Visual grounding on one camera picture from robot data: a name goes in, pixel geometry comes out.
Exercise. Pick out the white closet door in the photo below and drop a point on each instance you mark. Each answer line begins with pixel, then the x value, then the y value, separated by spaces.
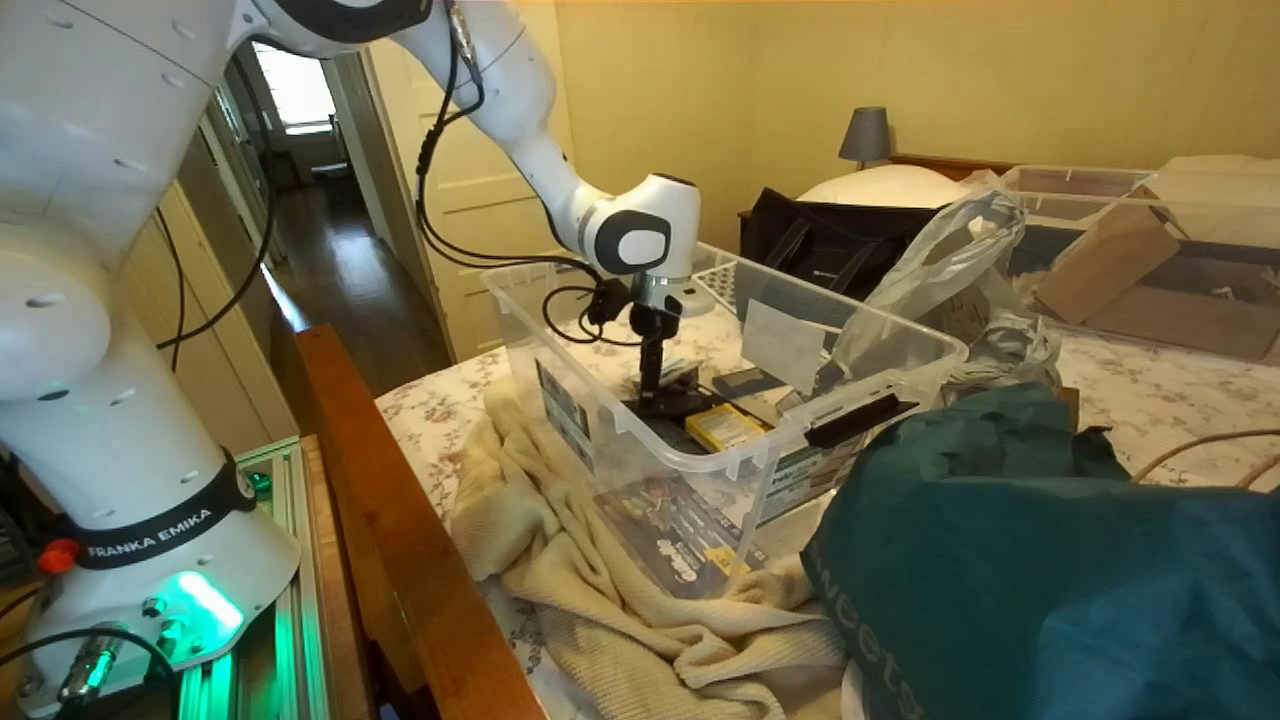
pixel 480 312

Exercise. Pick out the black container latch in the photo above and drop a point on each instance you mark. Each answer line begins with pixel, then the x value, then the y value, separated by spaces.
pixel 862 421

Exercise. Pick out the white paper sheet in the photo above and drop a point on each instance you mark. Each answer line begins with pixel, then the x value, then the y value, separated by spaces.
pixel 787 347

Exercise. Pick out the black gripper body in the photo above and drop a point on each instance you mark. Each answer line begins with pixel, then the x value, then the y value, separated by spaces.
pixel 659 316

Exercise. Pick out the clear plastic storage tray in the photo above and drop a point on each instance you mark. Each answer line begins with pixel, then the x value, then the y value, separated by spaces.
pixel 1064 195

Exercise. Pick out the green lit robot platform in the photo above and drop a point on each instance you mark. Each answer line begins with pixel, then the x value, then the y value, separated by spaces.
pixel 286 601

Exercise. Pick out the red connector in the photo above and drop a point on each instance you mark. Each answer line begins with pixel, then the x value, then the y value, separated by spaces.
pixel 59 557

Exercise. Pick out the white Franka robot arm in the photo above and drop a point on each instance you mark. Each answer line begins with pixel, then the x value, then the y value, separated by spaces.
pixel 83 162

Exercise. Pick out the clear plastic bag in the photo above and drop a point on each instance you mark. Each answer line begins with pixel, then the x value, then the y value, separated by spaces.
pixel 934 260

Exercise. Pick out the beige towel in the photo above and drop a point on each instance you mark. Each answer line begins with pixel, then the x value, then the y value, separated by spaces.
pixel 603 614

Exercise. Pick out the brown wooden footboard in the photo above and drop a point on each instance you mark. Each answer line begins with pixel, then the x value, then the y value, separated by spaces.
pixel 401 533

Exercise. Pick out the bright hallway window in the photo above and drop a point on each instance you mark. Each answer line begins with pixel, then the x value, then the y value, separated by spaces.
pixel 299 87

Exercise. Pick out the grey crumpled plastic bag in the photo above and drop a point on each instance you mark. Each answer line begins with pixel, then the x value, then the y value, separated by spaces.
pixel 1006 351

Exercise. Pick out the floral bedsheet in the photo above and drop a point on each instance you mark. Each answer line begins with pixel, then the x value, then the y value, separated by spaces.
pixel 1173 386

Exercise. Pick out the white bedside table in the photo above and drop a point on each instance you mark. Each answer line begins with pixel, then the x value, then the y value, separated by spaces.
pixel 882 185

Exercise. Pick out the dark fabric bag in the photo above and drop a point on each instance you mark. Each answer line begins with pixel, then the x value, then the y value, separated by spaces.
pixel 1064 584

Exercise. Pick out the brown cardboard box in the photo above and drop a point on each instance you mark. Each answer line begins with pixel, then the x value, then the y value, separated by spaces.
pixel 1104 265

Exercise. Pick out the brown wooden headboard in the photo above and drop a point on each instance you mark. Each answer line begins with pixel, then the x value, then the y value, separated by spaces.
pixel 954 167

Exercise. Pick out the black remote control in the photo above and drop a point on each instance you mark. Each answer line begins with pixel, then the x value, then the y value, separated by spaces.
pixel 686 401

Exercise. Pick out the grey table lamp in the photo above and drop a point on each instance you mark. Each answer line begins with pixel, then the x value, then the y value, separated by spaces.
pixel 865 136

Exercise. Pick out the clear plastic storage container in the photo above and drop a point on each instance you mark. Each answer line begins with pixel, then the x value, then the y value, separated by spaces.
pixel 562 347

